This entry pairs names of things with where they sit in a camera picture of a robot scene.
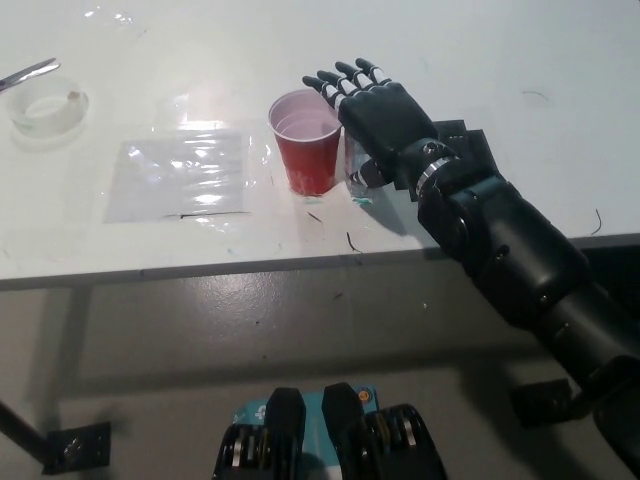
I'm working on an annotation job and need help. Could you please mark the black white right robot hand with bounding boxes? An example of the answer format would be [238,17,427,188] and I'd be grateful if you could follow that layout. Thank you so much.
[301,57,441,190]

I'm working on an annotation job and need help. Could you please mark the clear hand soap pump bottle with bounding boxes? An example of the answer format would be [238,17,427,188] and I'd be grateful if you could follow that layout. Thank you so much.
[343,127,376,201]

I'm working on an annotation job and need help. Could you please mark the red plastic cup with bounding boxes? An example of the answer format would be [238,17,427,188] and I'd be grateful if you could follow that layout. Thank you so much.
[267,88,347,197]

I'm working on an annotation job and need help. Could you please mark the clear plastic sheet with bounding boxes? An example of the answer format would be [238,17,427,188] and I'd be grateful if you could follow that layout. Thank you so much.
[102,128,254,225]

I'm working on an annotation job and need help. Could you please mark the crumpled clear plastic wrap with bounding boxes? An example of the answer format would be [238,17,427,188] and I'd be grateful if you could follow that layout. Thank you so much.
[82,4,149,39]

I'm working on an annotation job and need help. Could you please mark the clear tape roll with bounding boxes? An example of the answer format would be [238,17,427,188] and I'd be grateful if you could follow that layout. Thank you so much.
[9,73,92,140]

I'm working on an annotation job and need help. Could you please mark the silver scissors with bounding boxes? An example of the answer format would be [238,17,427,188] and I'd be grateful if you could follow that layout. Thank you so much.
[0,57,62,94]

